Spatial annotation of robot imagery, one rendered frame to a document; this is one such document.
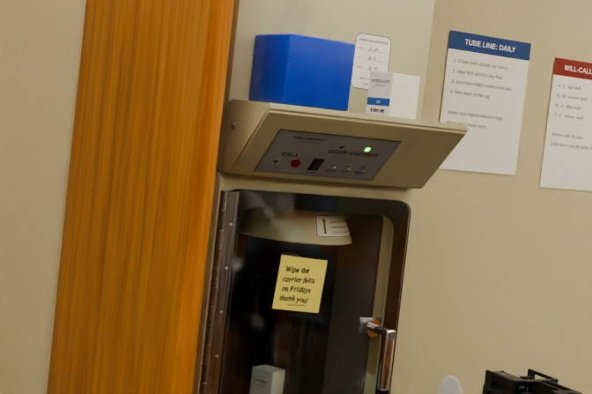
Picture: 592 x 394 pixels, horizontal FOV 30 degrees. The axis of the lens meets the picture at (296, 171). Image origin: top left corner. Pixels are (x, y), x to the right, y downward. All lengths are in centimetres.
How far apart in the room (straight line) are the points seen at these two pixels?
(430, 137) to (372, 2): 22
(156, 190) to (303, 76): 25
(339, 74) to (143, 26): 31
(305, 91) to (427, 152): 23
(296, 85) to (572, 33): 111
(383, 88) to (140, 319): 46
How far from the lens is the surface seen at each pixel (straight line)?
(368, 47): 160
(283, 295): 156
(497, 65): 230
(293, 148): 146
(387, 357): 161
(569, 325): 252
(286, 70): 141
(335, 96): 145
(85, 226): 174
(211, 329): 151
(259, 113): 141
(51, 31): 185
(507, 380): 136
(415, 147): 155
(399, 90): 153
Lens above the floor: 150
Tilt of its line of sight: 3 degrees down
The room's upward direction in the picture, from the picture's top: 6 degrees clockwise
